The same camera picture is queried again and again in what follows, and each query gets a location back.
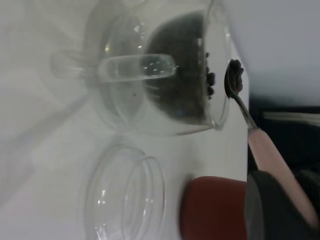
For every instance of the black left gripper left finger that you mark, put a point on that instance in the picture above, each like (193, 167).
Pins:
(270, 215)

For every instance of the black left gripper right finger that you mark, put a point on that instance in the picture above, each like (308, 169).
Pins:
(312, 190)

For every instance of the red ceramic mug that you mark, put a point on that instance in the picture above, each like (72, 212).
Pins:
(212, 210)

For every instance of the small coffee bean heap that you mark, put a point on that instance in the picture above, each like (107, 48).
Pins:
(236, 75)

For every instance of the small clear glass dish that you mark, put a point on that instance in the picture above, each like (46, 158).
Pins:
(112, 200)

